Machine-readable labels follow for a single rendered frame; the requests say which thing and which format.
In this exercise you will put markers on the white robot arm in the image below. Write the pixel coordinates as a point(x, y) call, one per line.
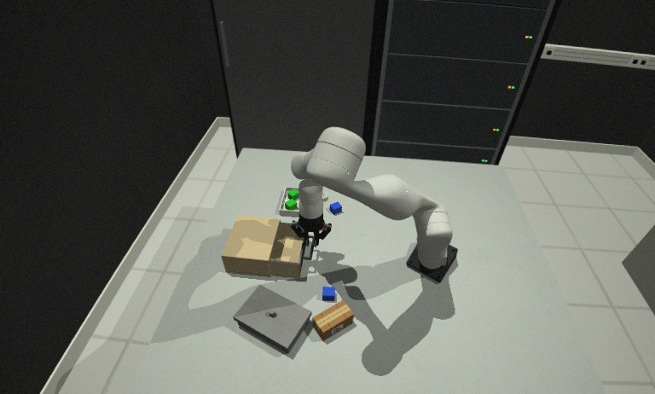
point(334, 163)

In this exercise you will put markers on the green block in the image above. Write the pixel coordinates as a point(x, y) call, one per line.
point(293, 194)
point(291, 205)

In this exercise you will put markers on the blue block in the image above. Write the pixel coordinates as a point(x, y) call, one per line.
point(335, 208)
point(328, 293)

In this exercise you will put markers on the brown cardboard box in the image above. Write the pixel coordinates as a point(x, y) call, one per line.
point(333, 320)

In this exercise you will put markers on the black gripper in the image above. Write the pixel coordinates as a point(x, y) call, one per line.
point(314, 225)

